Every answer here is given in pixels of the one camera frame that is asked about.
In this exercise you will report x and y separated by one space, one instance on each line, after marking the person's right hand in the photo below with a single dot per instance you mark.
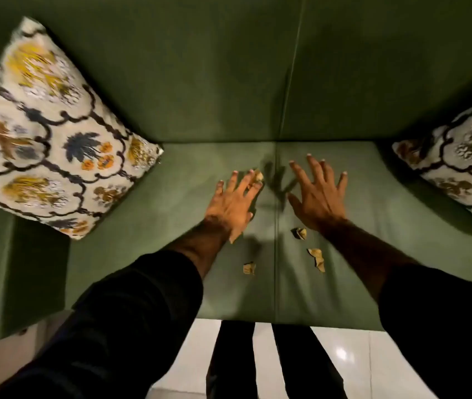
321 201

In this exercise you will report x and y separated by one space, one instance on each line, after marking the person's left hand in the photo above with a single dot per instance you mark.
231 209

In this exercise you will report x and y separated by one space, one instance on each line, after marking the person's left thumb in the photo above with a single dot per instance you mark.
238 231

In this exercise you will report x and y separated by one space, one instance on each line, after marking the person's right little finger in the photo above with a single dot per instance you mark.
342 182

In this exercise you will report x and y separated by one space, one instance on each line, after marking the person's right thumb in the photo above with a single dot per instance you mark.
295 202

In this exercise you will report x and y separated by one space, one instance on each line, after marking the person's left middle finger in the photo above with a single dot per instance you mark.
246 181

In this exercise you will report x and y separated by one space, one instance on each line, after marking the person's right middle finger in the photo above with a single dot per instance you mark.
313 168

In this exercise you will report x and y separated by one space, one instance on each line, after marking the person's left little finger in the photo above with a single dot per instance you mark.
219 189

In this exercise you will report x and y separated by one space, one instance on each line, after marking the person's right forearm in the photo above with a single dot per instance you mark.
406 295

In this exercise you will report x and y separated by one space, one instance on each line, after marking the person's left forearm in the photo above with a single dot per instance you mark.
136 311

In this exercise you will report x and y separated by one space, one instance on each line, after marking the small crumpled paper scrap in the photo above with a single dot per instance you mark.
259 176

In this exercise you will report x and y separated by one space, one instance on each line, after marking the crumpled tan paper scrap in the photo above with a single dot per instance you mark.
300 233
249 268

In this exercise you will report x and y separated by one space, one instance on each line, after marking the long crumpled paper scrap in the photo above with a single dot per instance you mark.
317 259

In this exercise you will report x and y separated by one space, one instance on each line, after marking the green fabric sofa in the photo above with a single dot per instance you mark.
202 78

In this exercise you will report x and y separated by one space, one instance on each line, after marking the person's left leg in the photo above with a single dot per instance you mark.
231 361

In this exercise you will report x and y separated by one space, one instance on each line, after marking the person's leg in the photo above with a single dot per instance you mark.
231 361
306 363

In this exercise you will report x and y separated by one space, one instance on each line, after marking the person's right leg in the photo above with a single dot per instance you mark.
306 363

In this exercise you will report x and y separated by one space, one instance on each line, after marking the large floral patterned cushion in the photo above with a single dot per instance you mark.
36 132

